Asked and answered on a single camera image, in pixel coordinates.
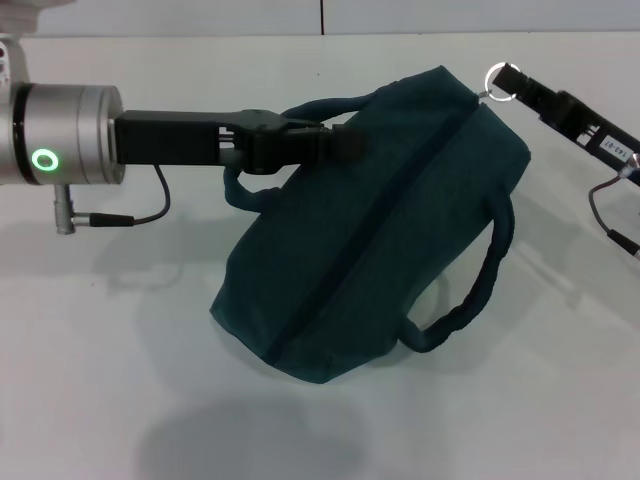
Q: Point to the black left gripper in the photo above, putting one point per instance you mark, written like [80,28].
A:
[180,142]

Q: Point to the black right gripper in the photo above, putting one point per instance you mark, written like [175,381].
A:
[600,132]

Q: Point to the dark teal lunch bag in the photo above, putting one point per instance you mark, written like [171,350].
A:
[400,225]

